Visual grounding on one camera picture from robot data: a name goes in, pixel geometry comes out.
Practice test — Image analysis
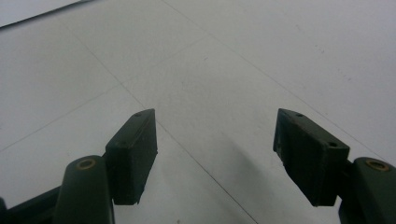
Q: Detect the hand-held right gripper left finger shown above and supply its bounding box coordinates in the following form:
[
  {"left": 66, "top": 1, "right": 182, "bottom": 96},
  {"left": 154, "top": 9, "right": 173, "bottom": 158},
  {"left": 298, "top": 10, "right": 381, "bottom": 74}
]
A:
[{"left": 105, "top": 108, "right": 159, "bottom": 206}]

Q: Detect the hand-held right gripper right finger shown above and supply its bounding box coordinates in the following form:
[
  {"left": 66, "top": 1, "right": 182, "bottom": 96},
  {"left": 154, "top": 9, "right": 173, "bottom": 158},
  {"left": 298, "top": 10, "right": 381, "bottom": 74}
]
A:
[{"left": 273, "top": 107, "right": 351, "bottom": 207}]

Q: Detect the white paper sheet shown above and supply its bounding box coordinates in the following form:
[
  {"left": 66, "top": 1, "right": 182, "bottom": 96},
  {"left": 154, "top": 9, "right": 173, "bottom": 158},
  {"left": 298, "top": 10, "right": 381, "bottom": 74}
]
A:
[{"left": 0, "top": 0, "right": 92, "bottom": 30}]

